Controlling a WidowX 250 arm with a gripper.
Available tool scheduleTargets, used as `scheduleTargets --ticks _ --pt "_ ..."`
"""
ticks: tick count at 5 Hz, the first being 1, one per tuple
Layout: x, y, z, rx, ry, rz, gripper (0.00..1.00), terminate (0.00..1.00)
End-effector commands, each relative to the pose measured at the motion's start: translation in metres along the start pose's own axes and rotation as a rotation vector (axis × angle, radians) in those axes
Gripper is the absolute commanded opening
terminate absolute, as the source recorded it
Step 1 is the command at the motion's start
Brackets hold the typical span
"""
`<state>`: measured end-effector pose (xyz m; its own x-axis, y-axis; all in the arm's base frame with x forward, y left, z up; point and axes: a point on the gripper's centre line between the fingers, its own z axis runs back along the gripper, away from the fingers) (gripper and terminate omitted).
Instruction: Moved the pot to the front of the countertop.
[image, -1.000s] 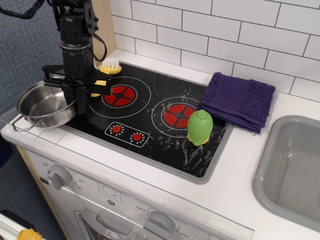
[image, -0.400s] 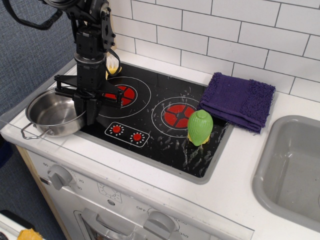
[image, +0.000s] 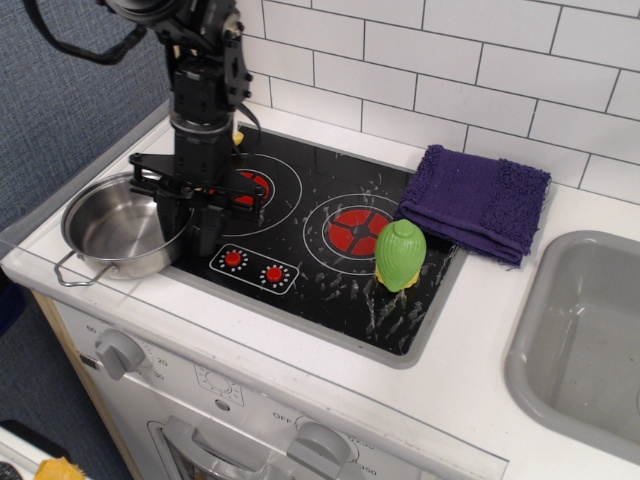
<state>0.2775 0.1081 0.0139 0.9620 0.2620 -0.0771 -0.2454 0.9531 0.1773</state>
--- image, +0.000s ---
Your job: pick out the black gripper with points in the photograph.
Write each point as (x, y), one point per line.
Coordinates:
(200, 174)

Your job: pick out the stainless steel pot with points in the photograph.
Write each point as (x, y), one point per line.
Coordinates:
(118, 233)

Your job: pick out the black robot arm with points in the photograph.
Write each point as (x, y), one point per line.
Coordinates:
(208, 77)

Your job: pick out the yellow dish brush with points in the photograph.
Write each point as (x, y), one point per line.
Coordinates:
(238, 138)

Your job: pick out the black toy stovetop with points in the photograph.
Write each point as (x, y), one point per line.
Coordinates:
(309, 260)

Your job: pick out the grey left oven knob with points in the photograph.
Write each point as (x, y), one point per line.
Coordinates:
(118, 353)

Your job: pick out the grey oven knob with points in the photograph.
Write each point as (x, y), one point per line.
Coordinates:
(118, 353)
(320, 450)

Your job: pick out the green toy vegetable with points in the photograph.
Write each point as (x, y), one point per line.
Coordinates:
(400, 251)

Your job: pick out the grey right oven knob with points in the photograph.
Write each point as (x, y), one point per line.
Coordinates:
(320, 450)

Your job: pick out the yellow black object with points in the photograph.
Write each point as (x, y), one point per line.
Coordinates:
(27, 454)

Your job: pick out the purple folded towel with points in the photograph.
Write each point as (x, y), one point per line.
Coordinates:
(491, 207)

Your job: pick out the grey sink basin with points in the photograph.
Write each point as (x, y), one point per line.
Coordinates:
(573, 365)

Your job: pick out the grey oven door handle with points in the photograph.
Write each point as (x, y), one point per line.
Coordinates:
(220, 453)

